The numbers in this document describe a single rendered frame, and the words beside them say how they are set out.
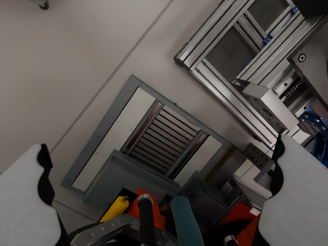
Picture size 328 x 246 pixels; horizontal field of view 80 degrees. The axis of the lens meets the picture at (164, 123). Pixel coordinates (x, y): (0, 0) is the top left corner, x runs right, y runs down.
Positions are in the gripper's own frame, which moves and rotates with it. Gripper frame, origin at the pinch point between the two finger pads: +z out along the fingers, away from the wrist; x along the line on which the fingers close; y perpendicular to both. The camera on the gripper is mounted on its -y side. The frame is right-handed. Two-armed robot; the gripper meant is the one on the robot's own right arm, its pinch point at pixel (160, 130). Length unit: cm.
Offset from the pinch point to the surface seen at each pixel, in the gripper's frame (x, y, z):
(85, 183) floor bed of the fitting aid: -53, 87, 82
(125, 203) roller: -18, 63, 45
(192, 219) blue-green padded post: 9, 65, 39
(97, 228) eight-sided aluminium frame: -23, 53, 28
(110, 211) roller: -24, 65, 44
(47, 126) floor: -71, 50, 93
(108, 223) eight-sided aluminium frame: -21, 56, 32
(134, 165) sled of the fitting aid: -20, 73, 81
